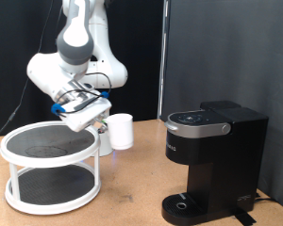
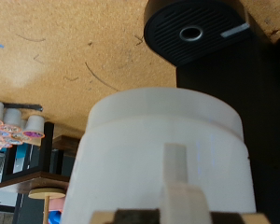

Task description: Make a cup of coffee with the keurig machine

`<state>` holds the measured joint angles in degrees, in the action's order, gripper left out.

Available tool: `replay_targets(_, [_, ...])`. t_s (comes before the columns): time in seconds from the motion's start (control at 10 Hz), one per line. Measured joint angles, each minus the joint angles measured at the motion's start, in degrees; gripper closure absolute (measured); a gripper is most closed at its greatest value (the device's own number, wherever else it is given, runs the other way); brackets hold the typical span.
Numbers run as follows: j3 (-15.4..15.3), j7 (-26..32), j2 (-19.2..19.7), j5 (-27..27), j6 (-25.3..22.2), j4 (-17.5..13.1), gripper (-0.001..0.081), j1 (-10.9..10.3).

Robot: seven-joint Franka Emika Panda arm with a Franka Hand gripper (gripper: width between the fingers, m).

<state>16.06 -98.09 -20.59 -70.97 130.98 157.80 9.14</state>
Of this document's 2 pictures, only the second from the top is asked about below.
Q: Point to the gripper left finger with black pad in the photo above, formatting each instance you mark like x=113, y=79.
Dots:
x=130, y=217

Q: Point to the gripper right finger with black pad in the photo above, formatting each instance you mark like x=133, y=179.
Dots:
x=236, y=219

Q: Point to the black Keurig coffee machine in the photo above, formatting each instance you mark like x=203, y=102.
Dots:
x=239, y=77

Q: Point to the white coffee pod purple lid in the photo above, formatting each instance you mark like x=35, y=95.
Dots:
x=34, y=124

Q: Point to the round wooden disc stand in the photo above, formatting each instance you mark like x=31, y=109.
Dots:
x=46, y=193

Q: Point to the dark wooden pod stand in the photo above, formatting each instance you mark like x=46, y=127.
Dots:
x=28, y=180

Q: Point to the black tape strip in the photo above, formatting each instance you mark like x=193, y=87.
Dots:
x=21, y=106

